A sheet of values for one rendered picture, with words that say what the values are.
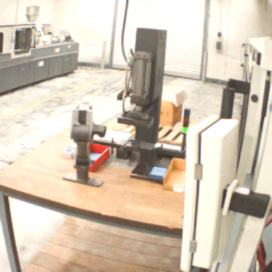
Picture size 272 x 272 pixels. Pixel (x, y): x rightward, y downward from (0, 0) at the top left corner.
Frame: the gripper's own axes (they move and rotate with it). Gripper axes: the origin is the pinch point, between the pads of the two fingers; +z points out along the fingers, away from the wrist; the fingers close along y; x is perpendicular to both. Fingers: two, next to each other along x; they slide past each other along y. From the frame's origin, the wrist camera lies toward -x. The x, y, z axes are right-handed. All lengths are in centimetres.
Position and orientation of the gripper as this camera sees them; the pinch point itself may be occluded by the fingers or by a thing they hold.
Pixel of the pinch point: (88, 143)
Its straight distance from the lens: 187.4
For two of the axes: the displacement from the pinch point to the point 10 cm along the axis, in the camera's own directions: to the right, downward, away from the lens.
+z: 0.3, 6.5, 7.6
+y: 2.7, -7.4, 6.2
